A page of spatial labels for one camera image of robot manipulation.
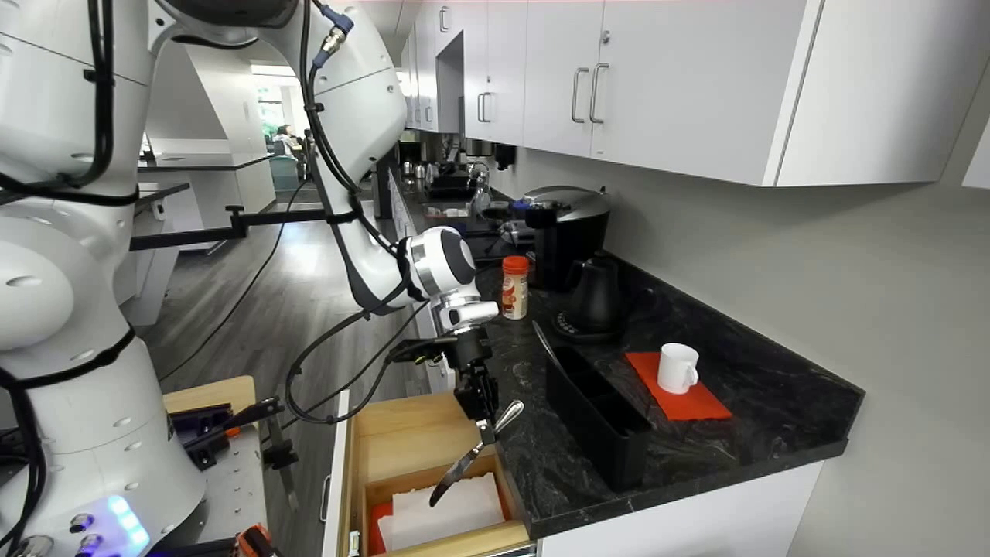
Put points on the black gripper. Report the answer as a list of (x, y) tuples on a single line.
[(479, 373)]

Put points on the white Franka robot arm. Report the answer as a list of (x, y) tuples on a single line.
[(51, 297)]

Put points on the open wooden drawer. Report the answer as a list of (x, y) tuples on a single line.
[(413, 422)]

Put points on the red box liner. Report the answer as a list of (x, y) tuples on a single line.
[(380, 513)]

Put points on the creamer bottle with orange lid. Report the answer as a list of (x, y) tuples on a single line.
[(516, 289)]

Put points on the black gooseneck kettle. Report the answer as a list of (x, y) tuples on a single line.
[(595, 297)]

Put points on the white mug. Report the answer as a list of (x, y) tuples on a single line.
[(680, 369)]

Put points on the red flat mat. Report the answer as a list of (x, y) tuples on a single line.
[(699, 408)]

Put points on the black coffee maker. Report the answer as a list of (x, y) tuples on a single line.
[(575, 222)]

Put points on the white base cabinet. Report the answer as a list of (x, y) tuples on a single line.
[(699, 521)]

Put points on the wooden board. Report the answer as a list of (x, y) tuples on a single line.
[(219, 392)]

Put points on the black clamp tool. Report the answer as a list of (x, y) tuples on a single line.
[(212, 425)]

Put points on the white upper cabinets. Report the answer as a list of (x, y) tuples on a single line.
[(699, 71)]

